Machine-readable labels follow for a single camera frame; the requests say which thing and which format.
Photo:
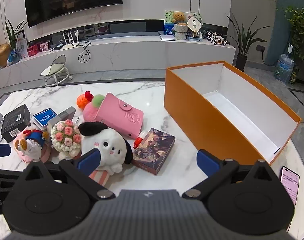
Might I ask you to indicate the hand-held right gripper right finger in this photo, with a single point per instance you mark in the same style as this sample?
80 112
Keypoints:
206 162

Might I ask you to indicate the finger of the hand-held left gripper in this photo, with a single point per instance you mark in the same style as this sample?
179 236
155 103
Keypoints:
1 151
6 173

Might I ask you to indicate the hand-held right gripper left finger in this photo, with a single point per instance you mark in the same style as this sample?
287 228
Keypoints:
88 161

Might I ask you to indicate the black product box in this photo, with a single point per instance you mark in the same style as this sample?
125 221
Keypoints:
15 122

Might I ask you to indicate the crochet flower bouquet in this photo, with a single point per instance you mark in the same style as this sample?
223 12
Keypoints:
65 137

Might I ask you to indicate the orange cardboard box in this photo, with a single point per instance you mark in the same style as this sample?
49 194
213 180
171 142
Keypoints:
187 110

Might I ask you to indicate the pink striped cloth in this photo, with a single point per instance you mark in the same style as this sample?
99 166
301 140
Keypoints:
100 177

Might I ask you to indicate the white dog plush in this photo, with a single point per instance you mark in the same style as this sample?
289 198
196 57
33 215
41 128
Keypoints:
104 142

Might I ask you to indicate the duck plush figure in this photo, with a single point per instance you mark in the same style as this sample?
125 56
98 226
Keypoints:
31 145

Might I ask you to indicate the pink and green fluffy pompom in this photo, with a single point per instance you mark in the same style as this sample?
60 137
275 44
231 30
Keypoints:
90 112

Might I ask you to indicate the grey box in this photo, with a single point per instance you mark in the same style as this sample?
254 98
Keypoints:
66 113

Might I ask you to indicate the illustrated card game box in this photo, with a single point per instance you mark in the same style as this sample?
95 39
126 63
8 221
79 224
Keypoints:
154 150

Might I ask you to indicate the blue label box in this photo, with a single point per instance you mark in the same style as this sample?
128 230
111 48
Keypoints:
44 117

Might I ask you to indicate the small red cap bottle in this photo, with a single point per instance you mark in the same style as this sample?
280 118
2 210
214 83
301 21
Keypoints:
139 141

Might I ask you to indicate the pink card holder wallet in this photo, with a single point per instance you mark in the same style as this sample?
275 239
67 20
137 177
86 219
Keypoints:
122 117

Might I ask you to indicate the orange crochet ball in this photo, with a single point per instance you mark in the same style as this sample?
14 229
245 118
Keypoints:
82 101

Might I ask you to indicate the smartphone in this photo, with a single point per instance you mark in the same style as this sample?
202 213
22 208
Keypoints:
289 187

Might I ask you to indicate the gold vase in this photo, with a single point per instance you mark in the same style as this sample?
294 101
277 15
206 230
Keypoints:
1 55

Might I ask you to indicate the white swivel stool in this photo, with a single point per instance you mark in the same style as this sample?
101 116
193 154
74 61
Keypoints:
54 67

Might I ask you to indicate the red gift box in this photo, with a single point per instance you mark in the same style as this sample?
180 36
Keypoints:
33 50

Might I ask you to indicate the white printed gift bag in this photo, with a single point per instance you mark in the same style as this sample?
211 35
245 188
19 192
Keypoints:
23 46

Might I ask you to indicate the pink printed box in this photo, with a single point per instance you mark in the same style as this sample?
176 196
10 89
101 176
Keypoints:
44 46

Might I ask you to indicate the white router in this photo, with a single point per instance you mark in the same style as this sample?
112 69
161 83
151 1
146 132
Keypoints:
69 47

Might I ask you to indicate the small black device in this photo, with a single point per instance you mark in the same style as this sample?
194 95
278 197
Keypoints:
58 48

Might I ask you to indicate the white marble tv console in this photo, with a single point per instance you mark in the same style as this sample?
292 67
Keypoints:
142 52

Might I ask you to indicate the blue water jug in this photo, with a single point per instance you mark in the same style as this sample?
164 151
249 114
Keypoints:
283 67

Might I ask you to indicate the tall potted plant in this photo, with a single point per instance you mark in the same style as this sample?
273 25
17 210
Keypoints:
242 45

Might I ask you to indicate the checkered toy car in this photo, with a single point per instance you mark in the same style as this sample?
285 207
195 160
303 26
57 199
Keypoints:
215 38

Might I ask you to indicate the blue tin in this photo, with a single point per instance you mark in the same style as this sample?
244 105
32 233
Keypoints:
194 38

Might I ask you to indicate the white tablet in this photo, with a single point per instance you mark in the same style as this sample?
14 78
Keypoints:
167 37

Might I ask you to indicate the round paper fan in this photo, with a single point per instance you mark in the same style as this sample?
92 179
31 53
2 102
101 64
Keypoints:
194 23

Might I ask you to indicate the green and blue painted card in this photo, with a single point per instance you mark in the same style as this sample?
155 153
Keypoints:
168 22

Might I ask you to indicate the brown teddy bear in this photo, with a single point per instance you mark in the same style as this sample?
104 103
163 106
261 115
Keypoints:
179 18

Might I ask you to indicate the trailing vine plant on cabinet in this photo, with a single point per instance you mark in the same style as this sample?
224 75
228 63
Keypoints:
298 30

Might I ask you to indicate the black television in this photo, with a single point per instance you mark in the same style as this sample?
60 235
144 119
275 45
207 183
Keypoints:
71 0

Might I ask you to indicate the wall socket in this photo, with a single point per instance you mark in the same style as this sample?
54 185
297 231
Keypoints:
261 48

